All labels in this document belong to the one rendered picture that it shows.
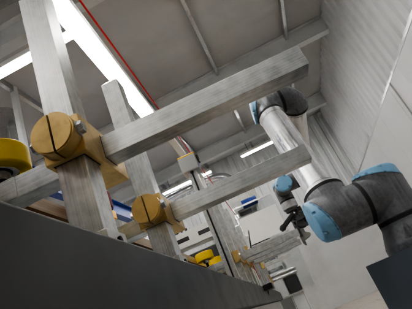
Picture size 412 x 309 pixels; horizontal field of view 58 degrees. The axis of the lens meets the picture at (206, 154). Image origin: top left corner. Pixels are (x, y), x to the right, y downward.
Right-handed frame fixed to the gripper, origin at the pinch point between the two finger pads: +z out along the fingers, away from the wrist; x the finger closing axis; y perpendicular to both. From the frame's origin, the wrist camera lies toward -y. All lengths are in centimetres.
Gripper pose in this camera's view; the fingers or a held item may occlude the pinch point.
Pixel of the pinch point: (304, 243)
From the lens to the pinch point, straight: 216.8
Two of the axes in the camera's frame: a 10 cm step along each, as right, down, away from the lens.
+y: 9.1, -4.1, -0.6
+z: 3.6, 8.4, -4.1
